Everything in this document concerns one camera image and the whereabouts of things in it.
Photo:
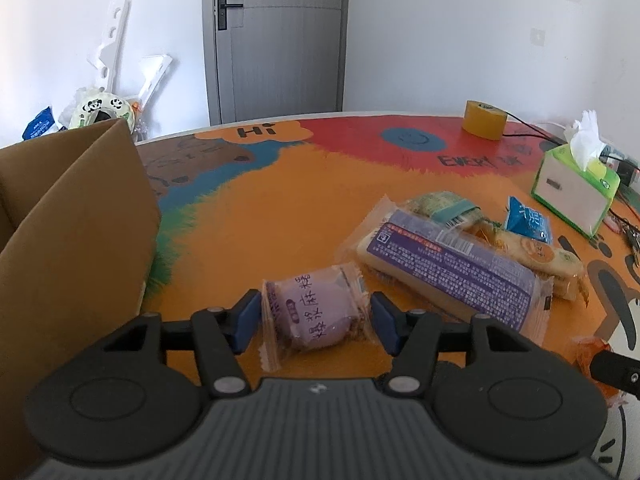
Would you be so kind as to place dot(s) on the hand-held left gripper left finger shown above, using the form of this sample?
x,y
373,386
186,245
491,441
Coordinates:
x,y
247,321

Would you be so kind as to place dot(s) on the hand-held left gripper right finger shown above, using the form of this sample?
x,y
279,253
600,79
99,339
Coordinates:
x,y
385,326

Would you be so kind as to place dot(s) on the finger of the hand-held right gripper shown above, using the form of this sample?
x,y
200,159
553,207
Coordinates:
x,y
617,372

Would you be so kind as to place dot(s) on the clear orange snack packet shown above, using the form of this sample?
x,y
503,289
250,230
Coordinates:
x,y
586,347

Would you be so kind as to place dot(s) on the round purple mochi packet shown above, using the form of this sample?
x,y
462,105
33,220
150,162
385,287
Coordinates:
x,y
310,315

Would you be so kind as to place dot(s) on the long purple cake packet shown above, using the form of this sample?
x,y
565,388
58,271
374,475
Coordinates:
x,y
450,270

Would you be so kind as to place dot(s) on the teal snack packet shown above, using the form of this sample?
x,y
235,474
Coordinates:
x,y
442,206

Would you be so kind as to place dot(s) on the orange biscuit packet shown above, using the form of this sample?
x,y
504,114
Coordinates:
x,y
545,260

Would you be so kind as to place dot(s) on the blue snack packet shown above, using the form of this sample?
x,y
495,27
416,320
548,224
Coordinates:
x,y
527,222

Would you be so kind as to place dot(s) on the cardboard box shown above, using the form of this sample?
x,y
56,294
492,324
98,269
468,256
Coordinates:
x,y
75,260

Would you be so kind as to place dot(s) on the bunch of keys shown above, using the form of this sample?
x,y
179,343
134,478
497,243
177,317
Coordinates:
x,y
632,237

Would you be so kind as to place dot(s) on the green tissue box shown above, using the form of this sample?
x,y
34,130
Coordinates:
x,y
575,185

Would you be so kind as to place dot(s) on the black charger adapter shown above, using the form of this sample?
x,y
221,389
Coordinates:
x,y
629,174

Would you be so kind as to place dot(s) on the white power strip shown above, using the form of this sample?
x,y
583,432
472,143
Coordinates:
x,y
615,152

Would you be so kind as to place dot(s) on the yellow tape roll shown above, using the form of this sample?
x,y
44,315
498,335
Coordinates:
x,y
484,119

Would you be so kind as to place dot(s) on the short white foam board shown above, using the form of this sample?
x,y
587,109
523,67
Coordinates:
x,y
152,77

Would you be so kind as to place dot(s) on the grey door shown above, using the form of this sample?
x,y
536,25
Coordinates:
x,y
280,60

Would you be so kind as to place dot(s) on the panda print toilet seat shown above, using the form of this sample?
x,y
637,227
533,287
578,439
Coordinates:
x,y
95,105

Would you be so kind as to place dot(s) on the blue plastic bag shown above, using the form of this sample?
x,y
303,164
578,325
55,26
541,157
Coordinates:
x,y
39,124

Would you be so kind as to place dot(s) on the tall white foam board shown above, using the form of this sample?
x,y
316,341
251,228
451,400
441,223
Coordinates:
x,y
112,45

